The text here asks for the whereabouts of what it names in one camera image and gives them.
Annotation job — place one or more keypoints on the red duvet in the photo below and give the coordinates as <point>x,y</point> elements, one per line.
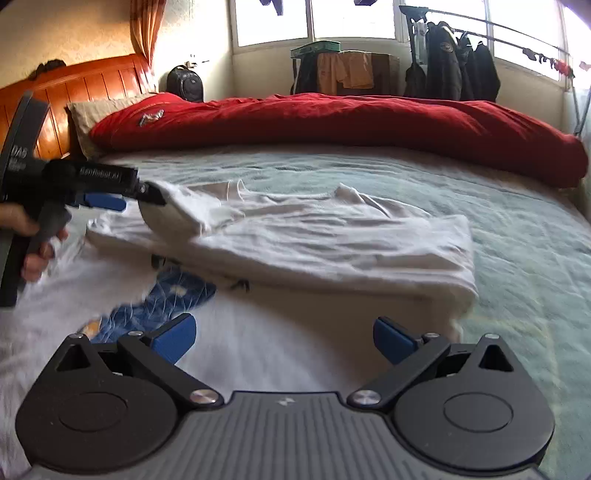
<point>346,124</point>

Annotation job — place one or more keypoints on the black jacket with patch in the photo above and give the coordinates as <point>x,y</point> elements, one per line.
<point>443,60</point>

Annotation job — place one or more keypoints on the green topped stand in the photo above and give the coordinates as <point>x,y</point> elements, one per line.
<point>316,47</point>

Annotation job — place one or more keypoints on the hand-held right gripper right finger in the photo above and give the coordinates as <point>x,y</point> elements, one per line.
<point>392,341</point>

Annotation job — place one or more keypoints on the black backpack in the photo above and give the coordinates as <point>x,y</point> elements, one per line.
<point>184,85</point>

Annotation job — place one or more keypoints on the dark olive garment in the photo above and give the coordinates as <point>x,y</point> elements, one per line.
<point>415,81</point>

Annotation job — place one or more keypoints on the beige pillow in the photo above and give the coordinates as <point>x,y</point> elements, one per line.
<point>87,115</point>

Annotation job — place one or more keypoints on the row of hanging socks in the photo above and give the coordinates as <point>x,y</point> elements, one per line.
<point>554,62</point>

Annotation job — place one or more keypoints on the dark hanging garment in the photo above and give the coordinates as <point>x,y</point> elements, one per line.
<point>272,5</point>

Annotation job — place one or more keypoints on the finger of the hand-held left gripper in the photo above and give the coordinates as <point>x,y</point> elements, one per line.
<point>106,201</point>
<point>152,193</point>

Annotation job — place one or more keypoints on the orange towel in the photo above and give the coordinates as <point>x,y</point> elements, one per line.
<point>328,74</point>

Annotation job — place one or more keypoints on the small silver packet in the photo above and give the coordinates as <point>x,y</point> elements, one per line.
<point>151,117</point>

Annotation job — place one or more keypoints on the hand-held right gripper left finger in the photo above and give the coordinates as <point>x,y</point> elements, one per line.
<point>178,336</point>

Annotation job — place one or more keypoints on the orange shirt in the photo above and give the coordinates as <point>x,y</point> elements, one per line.
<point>355,69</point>

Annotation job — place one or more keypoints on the person's left hand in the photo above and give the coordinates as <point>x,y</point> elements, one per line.
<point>14,217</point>

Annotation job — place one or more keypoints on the green plaid blanket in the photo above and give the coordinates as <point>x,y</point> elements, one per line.
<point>531,258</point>

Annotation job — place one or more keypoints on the metal drying rack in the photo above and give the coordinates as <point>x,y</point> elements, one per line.
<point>579,110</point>

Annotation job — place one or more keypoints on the grey hanging garment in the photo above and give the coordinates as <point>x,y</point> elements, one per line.
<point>418,37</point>

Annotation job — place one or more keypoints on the orange curtain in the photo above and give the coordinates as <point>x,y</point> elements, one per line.
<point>145,32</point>

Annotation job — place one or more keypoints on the wooden headboard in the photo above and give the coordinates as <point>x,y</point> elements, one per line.
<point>92,87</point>

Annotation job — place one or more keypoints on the white window frame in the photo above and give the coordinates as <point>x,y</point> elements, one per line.
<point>309,21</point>

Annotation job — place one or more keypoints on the white printed shirt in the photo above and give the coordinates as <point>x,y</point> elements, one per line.
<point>300,244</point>

